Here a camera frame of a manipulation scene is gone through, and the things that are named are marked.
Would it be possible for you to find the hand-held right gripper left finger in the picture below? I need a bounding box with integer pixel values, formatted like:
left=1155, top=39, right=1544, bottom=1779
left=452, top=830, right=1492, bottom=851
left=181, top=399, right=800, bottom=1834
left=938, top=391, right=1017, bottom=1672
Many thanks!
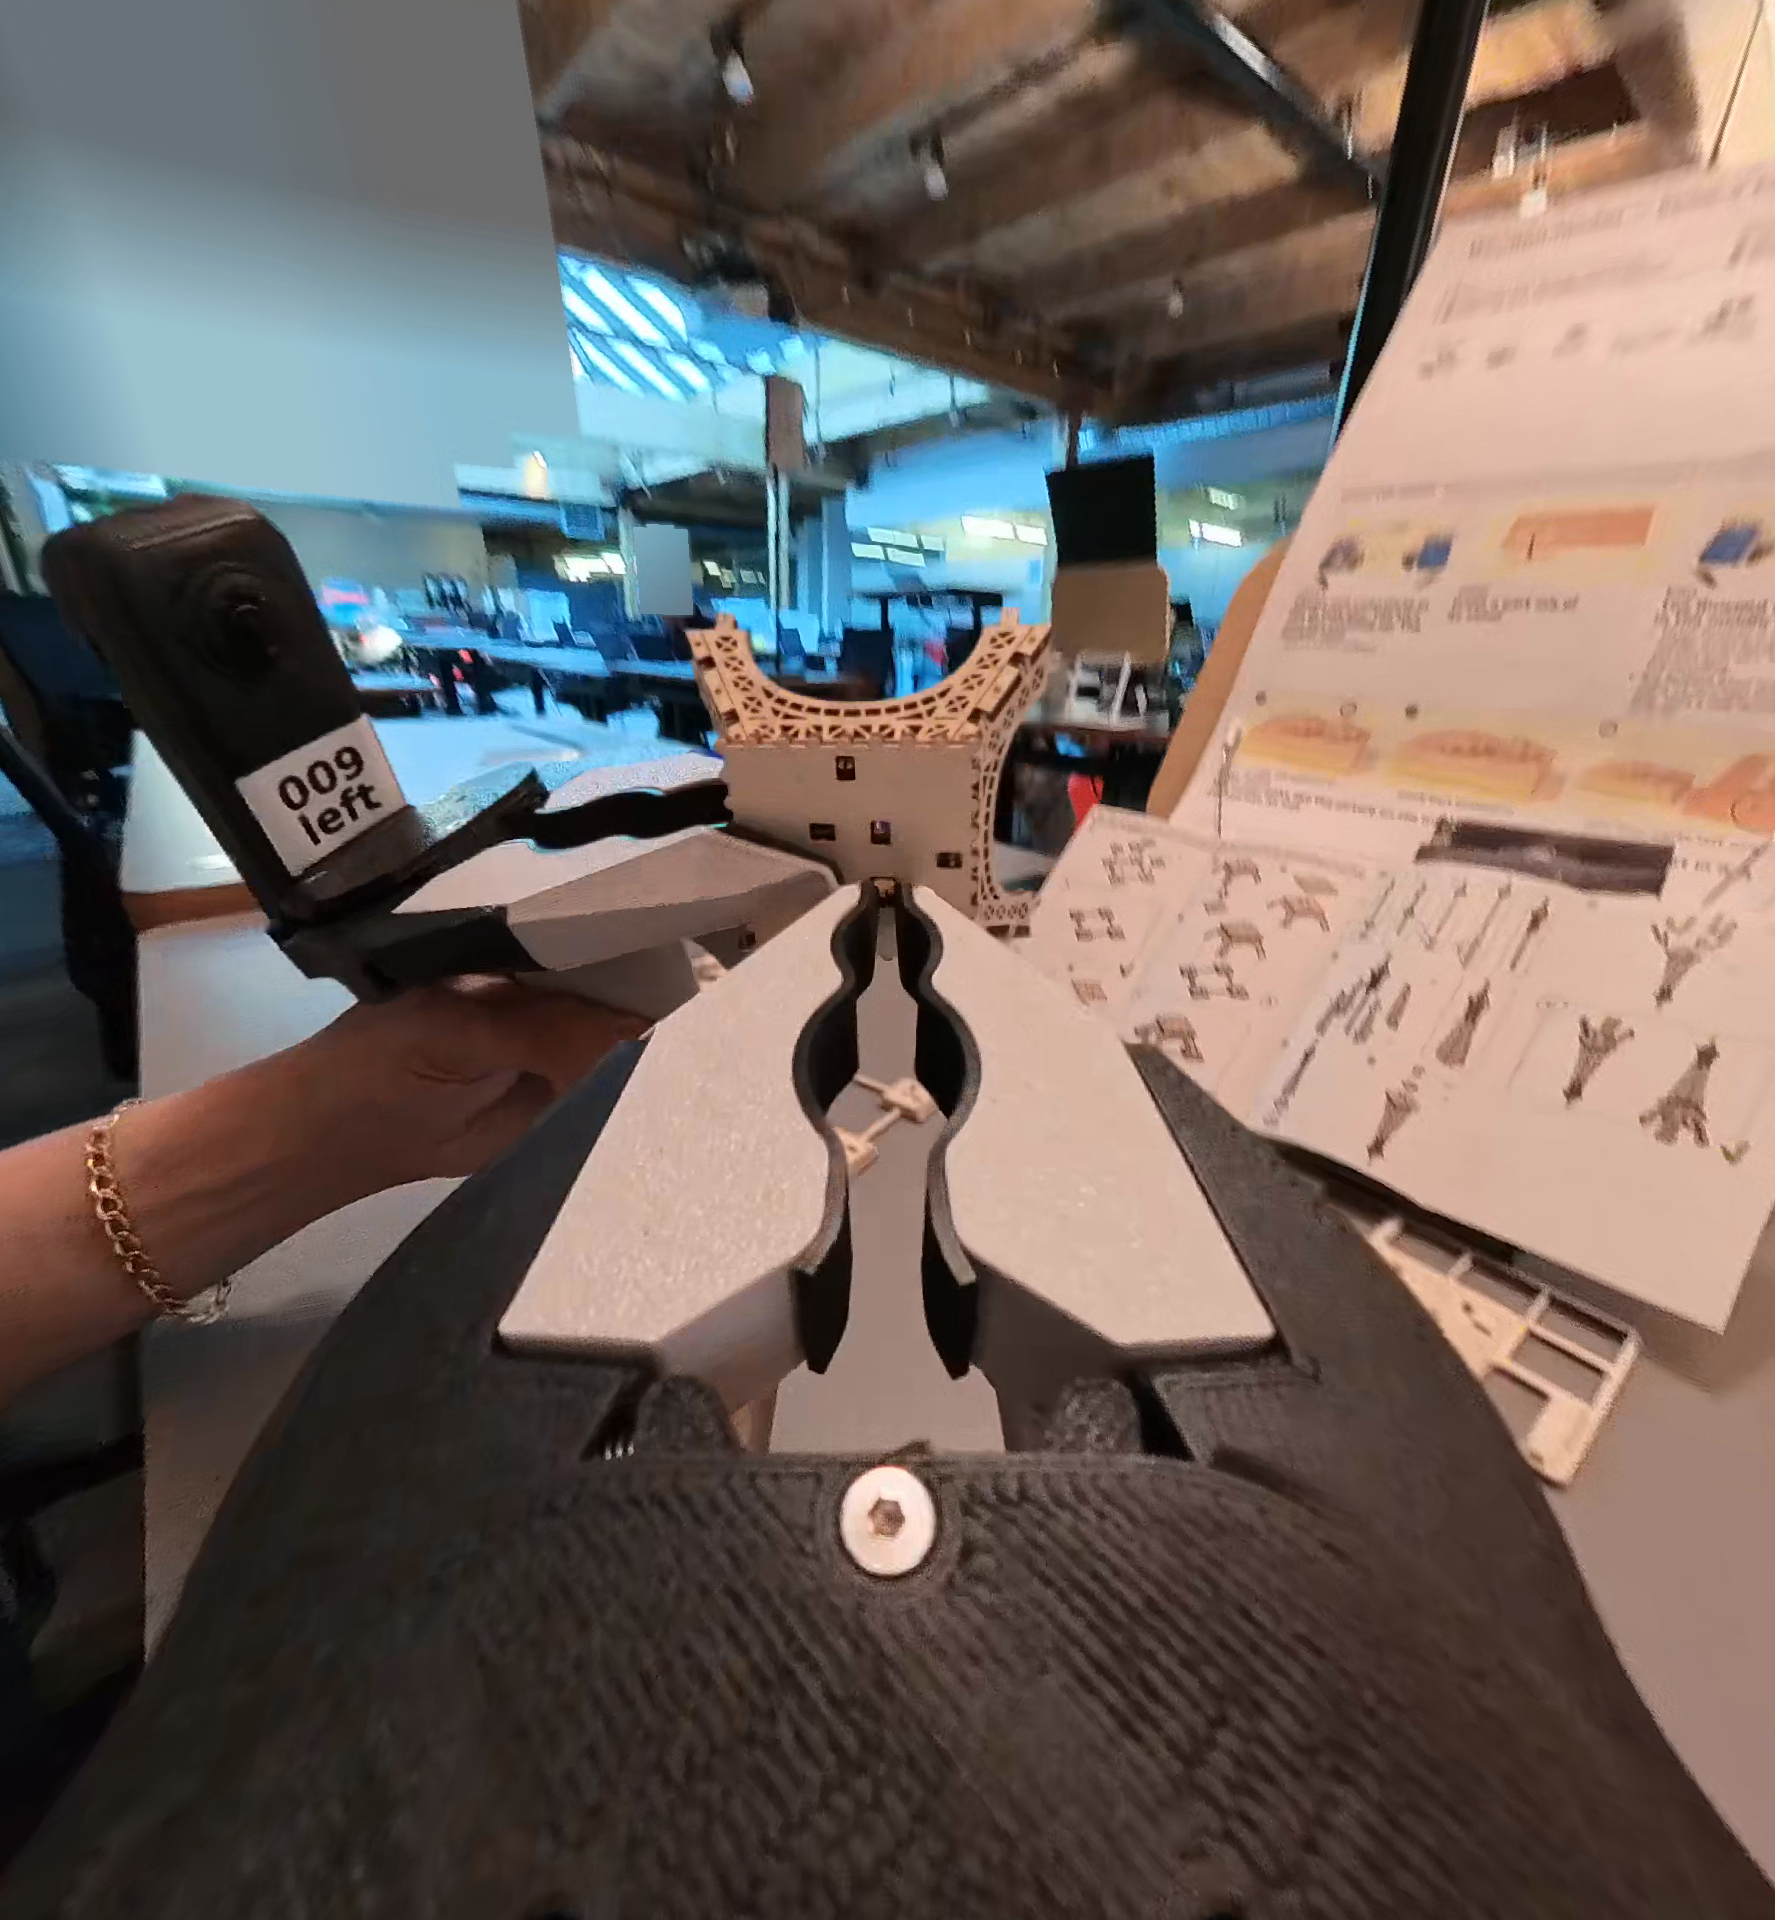
left=496, top=879, right=887, bottom=1415

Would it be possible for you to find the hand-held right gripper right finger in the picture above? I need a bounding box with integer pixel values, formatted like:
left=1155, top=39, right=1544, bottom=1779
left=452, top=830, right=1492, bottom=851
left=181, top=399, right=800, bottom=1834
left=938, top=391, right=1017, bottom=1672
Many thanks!
left=891, top=879, right=1280, bottom=1415

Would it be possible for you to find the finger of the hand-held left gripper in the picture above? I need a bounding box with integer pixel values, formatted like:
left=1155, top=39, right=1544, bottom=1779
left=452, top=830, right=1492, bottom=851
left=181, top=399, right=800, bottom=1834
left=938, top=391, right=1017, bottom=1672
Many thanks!
left=392, top=830, right=838, bottom=977
left=526, top=778, right=737, bottom=854

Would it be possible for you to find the wooden tower base model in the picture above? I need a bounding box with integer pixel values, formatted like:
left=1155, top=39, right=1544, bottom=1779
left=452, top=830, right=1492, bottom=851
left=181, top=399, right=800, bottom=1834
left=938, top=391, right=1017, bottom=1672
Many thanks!
left=682, top=609, right=1057, bottom=943

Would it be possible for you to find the grey desk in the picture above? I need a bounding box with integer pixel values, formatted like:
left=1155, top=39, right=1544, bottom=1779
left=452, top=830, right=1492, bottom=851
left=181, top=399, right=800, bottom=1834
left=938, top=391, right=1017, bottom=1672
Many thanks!
left=138, top=888, right=1775, bottom=1920

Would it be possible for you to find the person's left hand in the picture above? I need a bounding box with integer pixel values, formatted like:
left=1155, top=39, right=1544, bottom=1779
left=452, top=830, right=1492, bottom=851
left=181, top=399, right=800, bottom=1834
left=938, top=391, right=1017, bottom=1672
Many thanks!
left=227, top=977, right=659, bottom=1202

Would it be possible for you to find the small wooden lattice part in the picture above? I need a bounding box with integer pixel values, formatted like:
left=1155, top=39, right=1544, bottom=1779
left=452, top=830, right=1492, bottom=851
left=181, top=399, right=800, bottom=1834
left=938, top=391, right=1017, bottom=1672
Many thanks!
left=826, top=1070, right=946, bottom=1176

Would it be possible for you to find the white instruction booklet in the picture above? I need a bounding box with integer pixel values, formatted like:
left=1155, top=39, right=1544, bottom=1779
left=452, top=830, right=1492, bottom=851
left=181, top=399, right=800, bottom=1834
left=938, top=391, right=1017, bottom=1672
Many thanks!
left=1026, top=802, right=1775, bottom=1340

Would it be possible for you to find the cardboard backing board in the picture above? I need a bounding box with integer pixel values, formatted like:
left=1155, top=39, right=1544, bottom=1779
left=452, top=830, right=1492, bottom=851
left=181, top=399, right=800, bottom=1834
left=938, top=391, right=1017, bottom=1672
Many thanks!
left=1148, top=540, right=1290, bottom=826

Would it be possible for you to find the cardboard sign on stand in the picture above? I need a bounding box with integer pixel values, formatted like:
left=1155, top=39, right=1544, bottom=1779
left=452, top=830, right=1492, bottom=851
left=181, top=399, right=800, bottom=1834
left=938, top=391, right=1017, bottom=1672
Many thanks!
left=1040, top=455, right=1179, bottom=724

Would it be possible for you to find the large instruction poster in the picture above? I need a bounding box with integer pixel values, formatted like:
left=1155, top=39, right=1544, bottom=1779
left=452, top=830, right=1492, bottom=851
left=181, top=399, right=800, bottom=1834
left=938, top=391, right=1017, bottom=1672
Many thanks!
left=1172, top=140, right=1775, bottom=919

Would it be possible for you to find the black pole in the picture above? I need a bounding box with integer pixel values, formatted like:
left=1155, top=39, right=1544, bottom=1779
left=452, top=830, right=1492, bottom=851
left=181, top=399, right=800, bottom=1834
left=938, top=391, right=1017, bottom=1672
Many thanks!
left=1335, top=0, right=1492, bottom=440

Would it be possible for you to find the gold chain bracelet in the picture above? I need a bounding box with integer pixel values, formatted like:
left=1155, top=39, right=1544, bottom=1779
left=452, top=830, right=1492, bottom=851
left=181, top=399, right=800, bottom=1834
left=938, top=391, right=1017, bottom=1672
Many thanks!
left=79, top=1098, right=237, bottom=1331

